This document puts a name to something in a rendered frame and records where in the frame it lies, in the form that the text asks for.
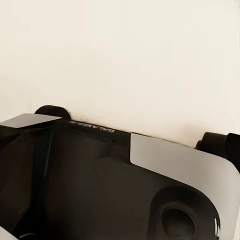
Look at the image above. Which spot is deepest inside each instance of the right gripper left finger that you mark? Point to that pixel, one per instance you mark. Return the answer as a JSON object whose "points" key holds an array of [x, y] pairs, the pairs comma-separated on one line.
{"points": [[12, 149]]}

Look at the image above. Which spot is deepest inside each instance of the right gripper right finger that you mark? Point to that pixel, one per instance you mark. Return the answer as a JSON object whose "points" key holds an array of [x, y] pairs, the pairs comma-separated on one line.
{"points": [[232, 149]]}

